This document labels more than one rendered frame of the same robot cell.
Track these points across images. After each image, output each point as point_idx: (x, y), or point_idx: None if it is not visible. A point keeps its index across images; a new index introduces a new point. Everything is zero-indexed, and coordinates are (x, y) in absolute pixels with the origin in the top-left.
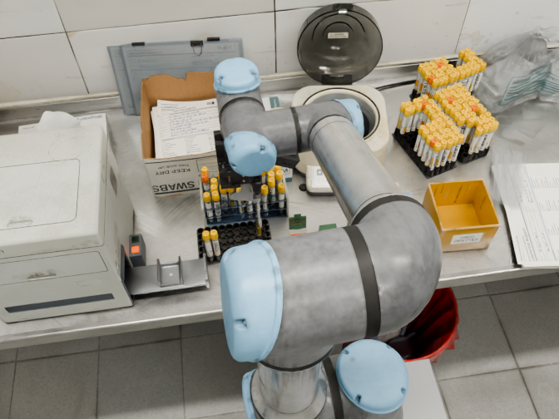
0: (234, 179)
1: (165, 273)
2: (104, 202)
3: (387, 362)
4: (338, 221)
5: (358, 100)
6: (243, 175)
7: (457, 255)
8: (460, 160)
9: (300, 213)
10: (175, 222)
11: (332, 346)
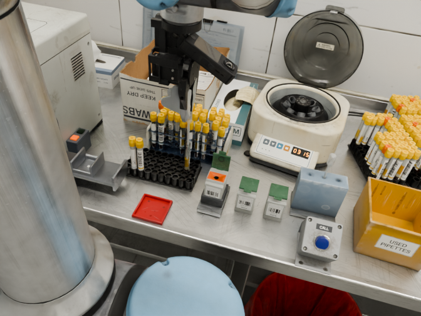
0: (164, 74)
1: (85, 163)
2: (45, 59)
3: (216, 302)
4: (265, 189)
5: (326, 100)
6: (172, 69)
7: (380, 264)
8: (410, 184)
9: (234, 170)
10: (126, 139)
11: None
